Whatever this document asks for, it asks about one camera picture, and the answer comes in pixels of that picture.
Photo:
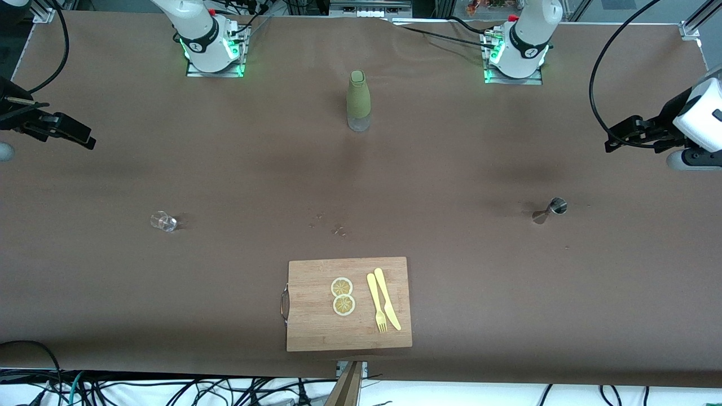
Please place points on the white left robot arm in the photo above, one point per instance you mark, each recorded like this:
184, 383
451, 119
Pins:
527, 39

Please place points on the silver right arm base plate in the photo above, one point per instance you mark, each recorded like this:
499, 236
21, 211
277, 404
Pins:
214, 74

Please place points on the wooden cutting board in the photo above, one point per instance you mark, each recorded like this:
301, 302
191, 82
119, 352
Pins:
316, 327

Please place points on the yellow plastic knife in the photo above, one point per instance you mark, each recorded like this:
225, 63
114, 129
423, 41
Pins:
388, 299

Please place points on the green sleeved glass bottle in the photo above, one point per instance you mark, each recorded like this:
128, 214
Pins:
358, 96

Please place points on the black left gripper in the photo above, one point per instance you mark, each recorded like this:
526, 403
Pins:
661, 125

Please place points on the small clear glass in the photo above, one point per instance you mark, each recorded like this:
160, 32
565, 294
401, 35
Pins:
163, 221

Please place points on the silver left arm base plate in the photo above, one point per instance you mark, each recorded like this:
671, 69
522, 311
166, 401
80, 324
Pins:
510, 80

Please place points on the yellow plastic fork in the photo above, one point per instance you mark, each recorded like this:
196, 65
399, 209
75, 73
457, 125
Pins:
374, 293

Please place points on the wooden camera post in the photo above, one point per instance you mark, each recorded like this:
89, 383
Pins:
347, 389

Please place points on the metal post bracket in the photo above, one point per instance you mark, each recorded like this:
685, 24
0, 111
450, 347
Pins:
364, 366

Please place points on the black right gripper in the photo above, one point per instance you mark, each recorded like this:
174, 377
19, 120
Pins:
12, 117

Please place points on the steel double jigger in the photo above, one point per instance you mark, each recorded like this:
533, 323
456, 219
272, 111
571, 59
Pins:
558, 206

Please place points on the lemon slice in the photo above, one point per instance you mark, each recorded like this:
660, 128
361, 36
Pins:
342, 286
344, 305

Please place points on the grey power strip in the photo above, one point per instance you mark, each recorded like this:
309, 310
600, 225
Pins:
369, 10

